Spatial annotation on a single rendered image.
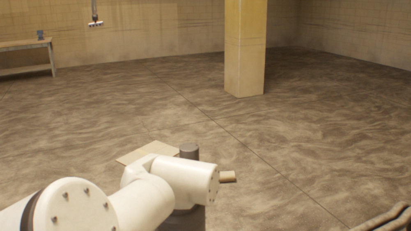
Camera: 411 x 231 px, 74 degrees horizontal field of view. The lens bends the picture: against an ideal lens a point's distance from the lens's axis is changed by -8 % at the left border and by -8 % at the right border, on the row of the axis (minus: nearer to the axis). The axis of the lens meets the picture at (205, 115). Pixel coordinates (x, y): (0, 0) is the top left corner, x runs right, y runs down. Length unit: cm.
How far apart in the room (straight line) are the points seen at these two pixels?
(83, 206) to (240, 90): 466
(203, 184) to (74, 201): 24
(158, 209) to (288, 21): 1060
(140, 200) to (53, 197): 14
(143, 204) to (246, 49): 447
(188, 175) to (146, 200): 11
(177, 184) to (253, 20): 440
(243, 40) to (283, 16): 613
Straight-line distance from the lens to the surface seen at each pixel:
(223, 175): 265
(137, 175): 41
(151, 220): 36
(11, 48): 741
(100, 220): 25
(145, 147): 333
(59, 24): 840
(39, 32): 737
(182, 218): 48
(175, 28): 887
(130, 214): 32
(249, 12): 472
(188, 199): 46
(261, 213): 239
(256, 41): 484
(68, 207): 24
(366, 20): 926
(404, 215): 120
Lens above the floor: 152
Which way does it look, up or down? 21 degrees down
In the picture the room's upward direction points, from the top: 1 degrees counter-clockwise
